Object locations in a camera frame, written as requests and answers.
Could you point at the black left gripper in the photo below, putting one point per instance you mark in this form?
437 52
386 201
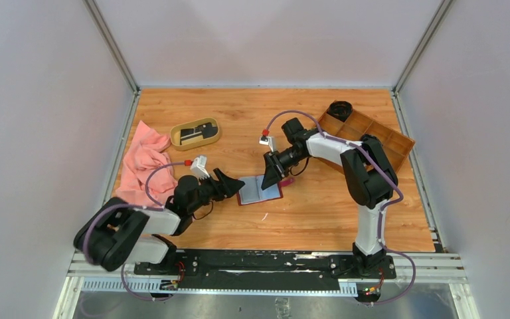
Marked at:
228 186

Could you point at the black tape roll top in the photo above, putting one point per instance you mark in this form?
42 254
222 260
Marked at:
340 110

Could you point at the pink cloth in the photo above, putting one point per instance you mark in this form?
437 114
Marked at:
138 183

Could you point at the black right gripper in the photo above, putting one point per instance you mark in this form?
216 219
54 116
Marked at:
275 171

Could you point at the oval wooden tray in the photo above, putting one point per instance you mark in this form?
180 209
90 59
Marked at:
196 142

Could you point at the red leather card holder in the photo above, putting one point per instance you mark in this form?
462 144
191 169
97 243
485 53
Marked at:
252 191

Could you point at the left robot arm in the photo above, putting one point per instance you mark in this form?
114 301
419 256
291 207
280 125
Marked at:
121 233

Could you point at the aluminium frame rail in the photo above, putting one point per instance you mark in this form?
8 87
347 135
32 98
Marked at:
439 268

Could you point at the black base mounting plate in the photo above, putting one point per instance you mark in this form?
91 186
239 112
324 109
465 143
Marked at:
266 270

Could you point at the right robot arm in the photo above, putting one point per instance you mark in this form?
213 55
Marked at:
370 178

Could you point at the wooden compartment organizer tray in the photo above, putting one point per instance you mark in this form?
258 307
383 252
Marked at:
396 145

